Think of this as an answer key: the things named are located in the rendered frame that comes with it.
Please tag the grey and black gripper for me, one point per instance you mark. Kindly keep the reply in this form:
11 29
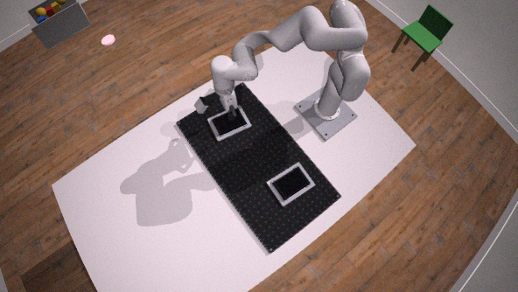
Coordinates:
229 102

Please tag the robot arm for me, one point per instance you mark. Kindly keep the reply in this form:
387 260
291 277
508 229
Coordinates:
308 25

